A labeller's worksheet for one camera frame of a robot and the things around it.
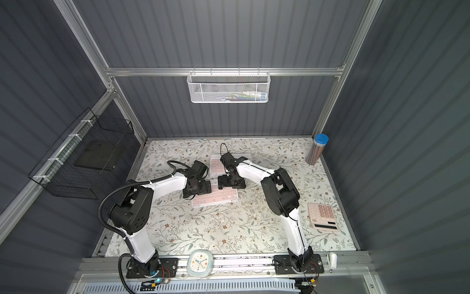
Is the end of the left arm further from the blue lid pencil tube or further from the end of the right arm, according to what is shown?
the blue lid pencil tube

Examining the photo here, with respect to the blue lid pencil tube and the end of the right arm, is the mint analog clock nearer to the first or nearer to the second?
the end of the right arm

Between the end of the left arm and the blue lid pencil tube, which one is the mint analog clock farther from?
the blue lid pencil tube

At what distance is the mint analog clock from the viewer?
72 cm

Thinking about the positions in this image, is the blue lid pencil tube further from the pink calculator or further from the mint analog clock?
the mint analog clock

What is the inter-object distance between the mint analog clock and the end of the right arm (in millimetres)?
292

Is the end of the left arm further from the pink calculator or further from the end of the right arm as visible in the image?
the pink calculator

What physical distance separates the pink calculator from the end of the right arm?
37 cm

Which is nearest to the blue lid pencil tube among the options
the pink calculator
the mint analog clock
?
the pink calculator

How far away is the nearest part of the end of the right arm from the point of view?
0.74 meters

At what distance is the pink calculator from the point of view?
0.83 meters

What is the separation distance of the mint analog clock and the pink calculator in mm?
482
